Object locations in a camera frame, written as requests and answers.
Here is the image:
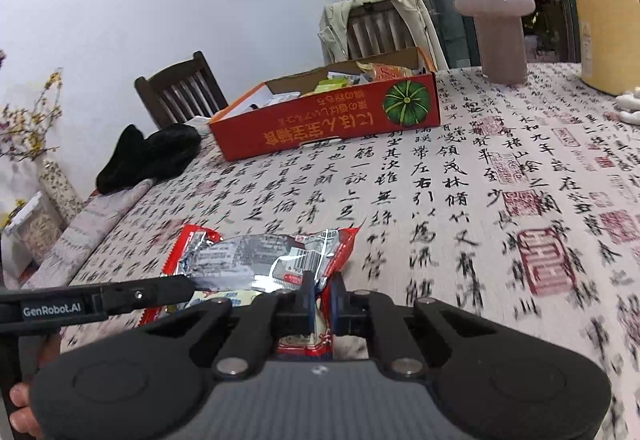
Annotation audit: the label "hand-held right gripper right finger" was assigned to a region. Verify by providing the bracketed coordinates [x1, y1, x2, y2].
[327, 271, 501, 378]

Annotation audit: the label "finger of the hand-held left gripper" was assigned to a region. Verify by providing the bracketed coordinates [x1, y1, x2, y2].
[97, 276, 197, 314]

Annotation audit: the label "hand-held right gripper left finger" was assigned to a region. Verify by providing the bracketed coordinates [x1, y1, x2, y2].
[132, 271, 322, 380]

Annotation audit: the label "red snack bag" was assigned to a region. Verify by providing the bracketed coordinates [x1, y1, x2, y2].
[140, 224, 361, 361]

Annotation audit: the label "orange cardboard box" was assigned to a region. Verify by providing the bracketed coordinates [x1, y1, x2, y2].
[207, 47, 442, 162]

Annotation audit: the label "person's left hand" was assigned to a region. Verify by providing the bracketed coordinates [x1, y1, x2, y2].
[9, 334, 62, 439]

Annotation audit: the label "grey striped folded cloth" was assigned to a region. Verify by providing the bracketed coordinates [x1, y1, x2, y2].
[37, 177, 153, 283]

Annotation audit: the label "speckled ceramic vase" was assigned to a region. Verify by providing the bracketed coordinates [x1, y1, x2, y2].
[37, 157, 86, 225]

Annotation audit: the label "black cloth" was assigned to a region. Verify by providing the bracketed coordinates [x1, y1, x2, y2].
[96, 123, 202, 195]

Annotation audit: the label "small yellow flower twigs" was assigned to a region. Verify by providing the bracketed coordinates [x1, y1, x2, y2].
[0, 68, 65, 161]

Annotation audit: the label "dark wooden chair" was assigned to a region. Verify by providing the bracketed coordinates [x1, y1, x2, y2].
[134, 51, 229, 131]

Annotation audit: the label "brown wooden chair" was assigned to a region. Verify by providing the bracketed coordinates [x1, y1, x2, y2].
[345, 2, 418, 60]

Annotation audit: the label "beige jacket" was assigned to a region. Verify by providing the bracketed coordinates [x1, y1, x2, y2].
[320, 0, 446, 72]

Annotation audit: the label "pink mushroom-shaped vase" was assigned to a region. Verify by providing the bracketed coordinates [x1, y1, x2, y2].
[454, 0, 536, 85]

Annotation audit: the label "white gloves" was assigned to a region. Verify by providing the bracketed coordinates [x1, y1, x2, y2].
[615, 92, 640, 125]

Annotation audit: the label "yellow thermos jug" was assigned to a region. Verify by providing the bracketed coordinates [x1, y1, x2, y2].
[570, 0, 640, 96]

